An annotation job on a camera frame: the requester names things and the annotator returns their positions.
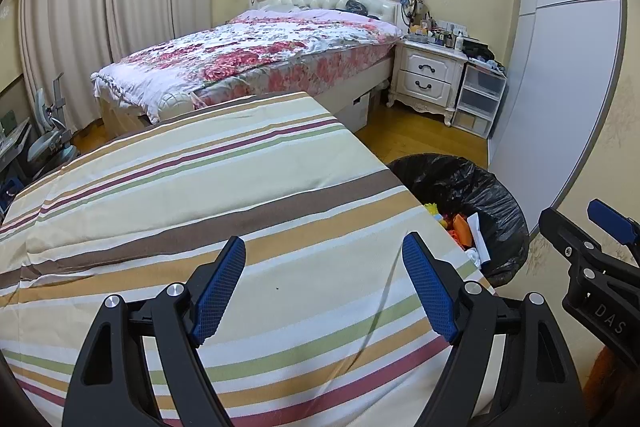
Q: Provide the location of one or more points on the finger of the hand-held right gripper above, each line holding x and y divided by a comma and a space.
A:
562, 232
607, 218

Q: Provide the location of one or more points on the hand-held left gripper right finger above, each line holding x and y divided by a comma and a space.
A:
430, 292

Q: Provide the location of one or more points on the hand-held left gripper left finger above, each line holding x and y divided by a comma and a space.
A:
220, 292

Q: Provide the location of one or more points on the orange packet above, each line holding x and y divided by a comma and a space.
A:
460, 229

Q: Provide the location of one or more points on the yellow wrapper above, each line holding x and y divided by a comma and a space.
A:
431, 210

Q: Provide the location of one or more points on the bin with black bag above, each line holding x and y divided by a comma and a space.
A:
450, 177

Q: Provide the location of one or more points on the person's right forearm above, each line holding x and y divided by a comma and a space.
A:
602, 382

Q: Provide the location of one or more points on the striped bedsheet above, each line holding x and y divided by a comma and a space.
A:
200, 187

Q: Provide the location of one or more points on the plastic drawer unit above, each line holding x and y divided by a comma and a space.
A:
477, 99

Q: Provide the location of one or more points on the white wardrobe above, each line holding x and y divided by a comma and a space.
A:
565, 57

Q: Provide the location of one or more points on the white cardboard box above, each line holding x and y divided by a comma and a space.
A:
355, 109

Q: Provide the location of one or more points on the black pouch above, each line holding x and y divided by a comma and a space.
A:
477, 51

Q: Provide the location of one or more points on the white nightstand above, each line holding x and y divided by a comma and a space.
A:
425, 72

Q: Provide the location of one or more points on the grey desk chair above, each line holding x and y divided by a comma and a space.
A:
50, 132

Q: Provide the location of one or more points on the floral blanket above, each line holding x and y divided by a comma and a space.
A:
240, 57

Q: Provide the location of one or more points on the cluster of small bottles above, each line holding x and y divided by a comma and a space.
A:
435, 32

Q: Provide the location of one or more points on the white desk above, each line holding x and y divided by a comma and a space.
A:
12, 139

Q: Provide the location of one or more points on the pink blanket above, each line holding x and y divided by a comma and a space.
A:
300, 16

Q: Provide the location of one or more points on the dark cloth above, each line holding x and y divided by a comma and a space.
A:
357, 6

